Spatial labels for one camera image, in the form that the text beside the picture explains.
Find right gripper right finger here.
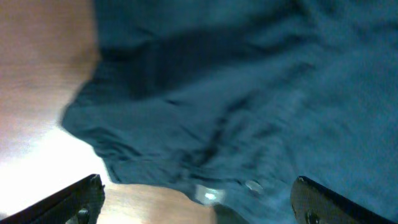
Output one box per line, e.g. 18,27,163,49
290,176,395,224

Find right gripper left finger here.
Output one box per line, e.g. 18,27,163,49
1,174,105,224

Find navy blue shorts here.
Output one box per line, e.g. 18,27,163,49
62,0,397,223

